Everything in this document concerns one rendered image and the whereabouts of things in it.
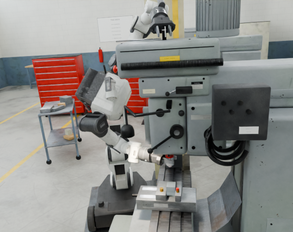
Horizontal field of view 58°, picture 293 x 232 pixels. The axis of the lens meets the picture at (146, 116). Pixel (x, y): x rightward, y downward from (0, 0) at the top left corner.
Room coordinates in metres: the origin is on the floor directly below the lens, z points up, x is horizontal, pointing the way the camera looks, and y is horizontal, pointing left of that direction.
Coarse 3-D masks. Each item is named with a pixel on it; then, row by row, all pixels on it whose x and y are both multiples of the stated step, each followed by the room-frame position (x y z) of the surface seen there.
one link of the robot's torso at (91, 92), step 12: (96, 72) 1.69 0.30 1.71; (108, 72) 1.71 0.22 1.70; (84, 84) 1.65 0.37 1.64; (96, 84) 1.65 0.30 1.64; (120, 84) 1.65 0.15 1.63; (84, 96) 1.61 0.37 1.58; (96, 96) 1.60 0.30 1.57; (120, 96) 1.61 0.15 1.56; (96, 108) 1.58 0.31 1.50; (108, 108) 1.57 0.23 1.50; (120, 108) 1.60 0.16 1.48
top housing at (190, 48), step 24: (120, 48) 1.24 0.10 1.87; (144, 48) 1.22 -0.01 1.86; (168, 48) 1.21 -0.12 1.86; (192, 48) 1.19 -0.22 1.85; (216, 48) 1.17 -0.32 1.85; (120, 72) 1.24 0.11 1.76; (144, 72) 1.23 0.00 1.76; (168, 72) 1.21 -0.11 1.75; (192, 72) 1.19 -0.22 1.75; (216, 72) 1.18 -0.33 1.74
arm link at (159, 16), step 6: (156, 12) 1.42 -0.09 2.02; (162, 12) 1.42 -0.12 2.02; (156, 18) 1.40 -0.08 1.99; (162, 18) 1.40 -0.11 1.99; (168, 18) 1.40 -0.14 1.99; (150, 24) 1.38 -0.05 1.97; (156, 24) 1.36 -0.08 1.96; (162, 24) 1.36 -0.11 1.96; (168, 24) 1.36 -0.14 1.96; (174, 24) 1.37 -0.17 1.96; (150, 30) 1.37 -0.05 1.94
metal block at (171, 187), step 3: (168, 183) 1.37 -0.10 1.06; (171, 183) 1.37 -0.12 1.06; (174, 183) 1.37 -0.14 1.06; (168, 186) 1.34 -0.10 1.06; (171, 186) 1.34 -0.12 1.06; (174, 186) 1.34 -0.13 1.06; (168, 189) 1.34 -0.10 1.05; (171, 189) 1.33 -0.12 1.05; (174, 189) 1.33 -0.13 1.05; (168, 192) 1.34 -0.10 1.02; (171, 192) 1.33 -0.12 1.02; (174, 192) 1.33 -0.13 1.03; (168, 195) 1.34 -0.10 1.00; (171, 195) 1.33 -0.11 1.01; (174, 195) 1.33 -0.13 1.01
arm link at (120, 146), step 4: (120, 136) 1.68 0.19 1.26; (120, 140) 1.66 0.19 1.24; (124, 140) 1.67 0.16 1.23; (128, 140) 1.68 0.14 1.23; (120, 144) 1.65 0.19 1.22; (124, 144) 1.60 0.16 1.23; (116, 148) 1.63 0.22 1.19; (120, 148) 1.62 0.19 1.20; (124, 148) 1.55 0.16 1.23; (124, 152) 1.57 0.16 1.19
